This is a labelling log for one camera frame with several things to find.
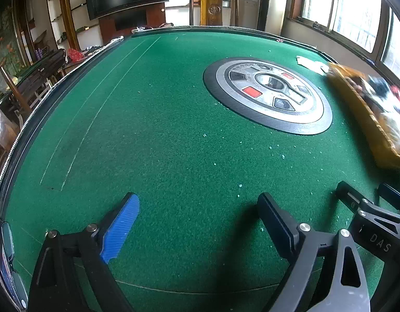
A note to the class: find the plain white packet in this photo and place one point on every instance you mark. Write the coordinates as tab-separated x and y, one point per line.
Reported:
321	68

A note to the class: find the wooden chair with carved emblem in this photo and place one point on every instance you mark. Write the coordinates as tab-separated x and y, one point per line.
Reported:
216	8

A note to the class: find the red plastic bag on cabinet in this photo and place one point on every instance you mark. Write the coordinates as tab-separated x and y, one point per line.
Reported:
74	54

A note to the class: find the wooden armchair with curved rail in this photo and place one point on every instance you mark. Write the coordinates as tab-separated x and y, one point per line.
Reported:
21	94

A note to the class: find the yellow cardboard box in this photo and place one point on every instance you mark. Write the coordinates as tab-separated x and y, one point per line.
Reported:
359	104

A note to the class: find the window with metal frame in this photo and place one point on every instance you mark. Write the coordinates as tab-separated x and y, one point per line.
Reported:
352	6

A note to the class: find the round table control panel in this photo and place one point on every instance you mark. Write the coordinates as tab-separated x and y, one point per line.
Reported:
268	94

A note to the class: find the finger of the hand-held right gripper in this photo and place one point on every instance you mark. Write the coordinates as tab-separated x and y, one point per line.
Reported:
393	193
349	193

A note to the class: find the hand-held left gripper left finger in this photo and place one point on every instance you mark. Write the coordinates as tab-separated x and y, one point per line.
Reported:
122	226

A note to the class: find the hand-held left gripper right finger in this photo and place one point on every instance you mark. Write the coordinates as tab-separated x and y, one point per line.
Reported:
276	224

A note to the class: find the floral wall painting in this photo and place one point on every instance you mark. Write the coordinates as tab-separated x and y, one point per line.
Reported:
5	45

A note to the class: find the white packet with red print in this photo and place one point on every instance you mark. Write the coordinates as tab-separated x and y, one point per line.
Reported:
305	60

